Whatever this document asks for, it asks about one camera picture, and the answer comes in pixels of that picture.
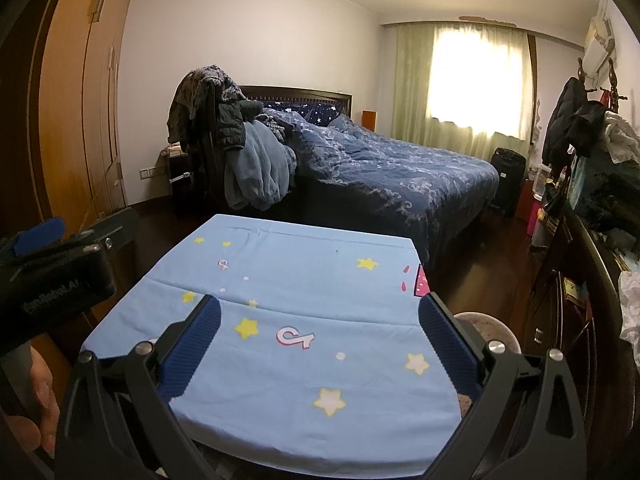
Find pale green curtain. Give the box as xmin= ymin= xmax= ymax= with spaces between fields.
xmin=392 ymin=23 xmax=536 ymax=160

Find dark nightstand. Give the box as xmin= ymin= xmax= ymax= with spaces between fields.
xmin=160 ymin=144 xmax=195 ymax=198

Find dark cluttered dresser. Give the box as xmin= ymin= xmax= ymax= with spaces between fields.
xmin=521 ymin=179 xmax=639 ymax=462

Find light blue star tablecloth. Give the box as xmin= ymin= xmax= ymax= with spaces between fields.
xmin=85 ymin=214 xmax=461 ymax=479

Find bed with blue duvet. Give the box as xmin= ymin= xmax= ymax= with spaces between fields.
xmin=243 ymin=86 xmax=499 ymax=266

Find person's left hand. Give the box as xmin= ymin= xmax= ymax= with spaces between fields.
xmin=3 ymin=344 xmax=60 ymax=457

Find white air conditioner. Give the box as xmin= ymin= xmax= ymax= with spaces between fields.
xmin=582 ymin=15 xmax=615 ymax=79

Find dark jackets on chair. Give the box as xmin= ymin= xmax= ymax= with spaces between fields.
xmin=167 ymin=65 xmax=264 ymax=153

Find black suitcase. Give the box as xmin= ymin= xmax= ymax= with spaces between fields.
xmin=490 ymin=148 xmax=527 ymax=217

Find orange box behind bed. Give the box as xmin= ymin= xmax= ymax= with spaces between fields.
xmin=361 ymin=110 xmax=378 ymax=132

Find wooden wardrobe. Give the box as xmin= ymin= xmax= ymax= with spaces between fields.
xmin=1 ymin=0 xmax=130 ymax=237

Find coat rack with clothes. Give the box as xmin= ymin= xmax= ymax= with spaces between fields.
xmin=541 ymin=56 xmax=627 ymax=176

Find blue fleece blanket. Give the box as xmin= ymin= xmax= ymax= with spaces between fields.
xmin=224 ymin=122 xmax=297 ymax=210

